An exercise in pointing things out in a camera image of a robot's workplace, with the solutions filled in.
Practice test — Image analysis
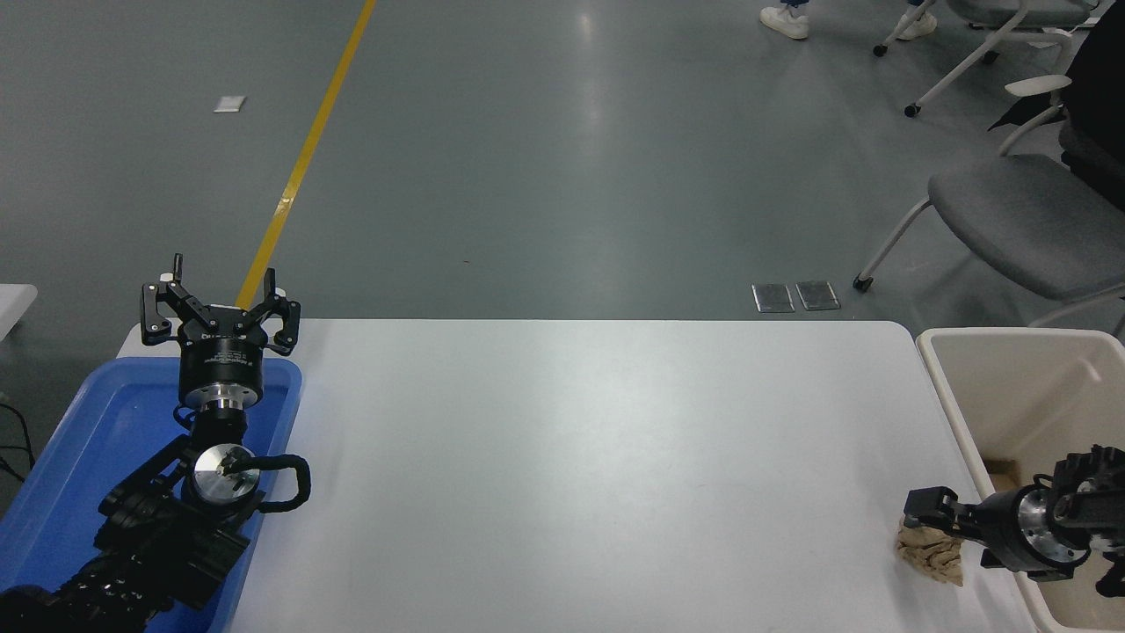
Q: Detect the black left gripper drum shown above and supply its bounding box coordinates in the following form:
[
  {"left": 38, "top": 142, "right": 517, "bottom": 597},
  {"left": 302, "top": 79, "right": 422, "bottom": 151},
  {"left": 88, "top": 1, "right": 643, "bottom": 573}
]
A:
[{"left": 179, "top": 306, "right": 268, "bottom": 409}]

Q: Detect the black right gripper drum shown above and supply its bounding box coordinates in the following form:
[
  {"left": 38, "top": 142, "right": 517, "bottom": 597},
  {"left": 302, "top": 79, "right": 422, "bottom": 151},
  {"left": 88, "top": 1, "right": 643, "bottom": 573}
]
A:
[{"left": 970, "top": 486, "right": 1092, "bottom": 582}]

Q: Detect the tan paper ball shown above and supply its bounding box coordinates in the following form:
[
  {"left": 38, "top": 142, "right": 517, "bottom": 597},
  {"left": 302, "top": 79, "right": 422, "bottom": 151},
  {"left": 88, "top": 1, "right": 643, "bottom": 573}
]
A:
[{"left": 896, "top": 517, "right": 965, "bottom": 587}]

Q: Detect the large pale plastic bin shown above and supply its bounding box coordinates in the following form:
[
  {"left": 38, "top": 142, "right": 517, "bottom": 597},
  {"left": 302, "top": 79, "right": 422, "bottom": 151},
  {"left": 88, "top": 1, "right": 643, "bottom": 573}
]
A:
[{"left": 916, "top": 327, "right": 1125, "bottom": 632}]

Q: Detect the small white side table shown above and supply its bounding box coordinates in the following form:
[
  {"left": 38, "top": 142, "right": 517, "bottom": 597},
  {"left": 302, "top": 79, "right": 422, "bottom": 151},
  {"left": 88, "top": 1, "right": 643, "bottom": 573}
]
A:
[{"left": 0, "top": 284, "right": 39, "bottom": 342}]

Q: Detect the blue plastic tray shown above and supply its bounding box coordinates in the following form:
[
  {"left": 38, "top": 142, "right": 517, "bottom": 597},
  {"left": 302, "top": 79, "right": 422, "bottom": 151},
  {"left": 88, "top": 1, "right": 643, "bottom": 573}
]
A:
[{"left": 0, "top": 356, "right": 304, "bottom": 633}]

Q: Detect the black jacket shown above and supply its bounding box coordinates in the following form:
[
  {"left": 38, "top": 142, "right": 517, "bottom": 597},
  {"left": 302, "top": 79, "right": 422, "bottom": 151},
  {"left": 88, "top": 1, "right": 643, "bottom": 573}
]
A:
[{"left": 989, "top": 4, "right": 1125, "bottom": 164}]

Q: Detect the standing person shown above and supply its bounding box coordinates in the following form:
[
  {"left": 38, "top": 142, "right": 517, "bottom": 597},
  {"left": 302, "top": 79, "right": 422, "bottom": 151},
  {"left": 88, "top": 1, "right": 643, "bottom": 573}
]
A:
[{"left": 759, "top": 0, "right": 939, "bottom": 41}]

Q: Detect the thin black cable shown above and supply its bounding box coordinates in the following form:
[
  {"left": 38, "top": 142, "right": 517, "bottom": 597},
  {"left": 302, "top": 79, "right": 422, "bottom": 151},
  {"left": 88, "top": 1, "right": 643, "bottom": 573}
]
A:
[{"left": 0, "top": 393, "right": 37, "bottom": 483}]

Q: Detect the grey seat white frame chair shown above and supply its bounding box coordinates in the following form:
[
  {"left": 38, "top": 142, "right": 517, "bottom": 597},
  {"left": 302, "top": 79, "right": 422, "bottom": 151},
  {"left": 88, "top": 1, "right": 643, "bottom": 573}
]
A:
[{"left": 853, "top": 75, "right": 1125, "bottom": 339}]

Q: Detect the white frame wheeled chair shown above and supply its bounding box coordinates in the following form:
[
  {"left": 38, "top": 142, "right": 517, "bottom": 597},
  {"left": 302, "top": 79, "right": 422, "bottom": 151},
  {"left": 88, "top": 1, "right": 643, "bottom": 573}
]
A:
[{"left": 873, "top": 0, "right": 1110, "bottom": 119}]

